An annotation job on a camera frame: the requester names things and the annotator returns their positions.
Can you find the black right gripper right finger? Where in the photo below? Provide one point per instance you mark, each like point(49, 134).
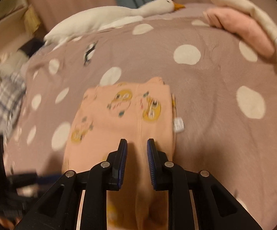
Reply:
point(195, 199)

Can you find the plaid checked cloth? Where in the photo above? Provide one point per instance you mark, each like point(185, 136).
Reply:
point(12, 92)

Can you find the pink folded cloth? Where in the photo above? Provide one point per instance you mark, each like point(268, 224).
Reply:
point(242, 25)

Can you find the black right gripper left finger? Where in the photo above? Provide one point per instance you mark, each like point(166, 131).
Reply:
point(79, 197)

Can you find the mauve polka dot bedspread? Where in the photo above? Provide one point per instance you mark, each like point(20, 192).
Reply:
point(225, 100)

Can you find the white plush goose toy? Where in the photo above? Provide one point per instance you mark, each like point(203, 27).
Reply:
point(99, 18)

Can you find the peach printed baby garment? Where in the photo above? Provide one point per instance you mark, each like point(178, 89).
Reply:
point(134, 112)

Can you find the cream folded cloth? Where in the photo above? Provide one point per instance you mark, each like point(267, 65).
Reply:
point(249, 8)

